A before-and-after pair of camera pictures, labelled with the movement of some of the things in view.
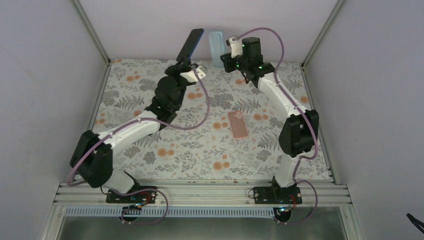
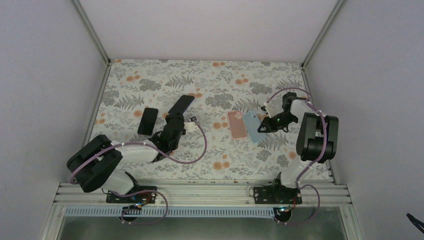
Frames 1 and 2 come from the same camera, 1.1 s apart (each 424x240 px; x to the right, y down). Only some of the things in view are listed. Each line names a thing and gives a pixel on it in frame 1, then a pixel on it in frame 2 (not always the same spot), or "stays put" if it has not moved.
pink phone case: x=237 y=124 stays put
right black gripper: x=227 y=59 to x=270 y=127
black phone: x=190 y=43 to x=182 y=105
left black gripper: x=171 y=71 to x=169 y=117
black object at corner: x=416 y=222 stays put
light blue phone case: x=217 y=47 to x=253 y=123
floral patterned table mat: x=225 y=130 stays put
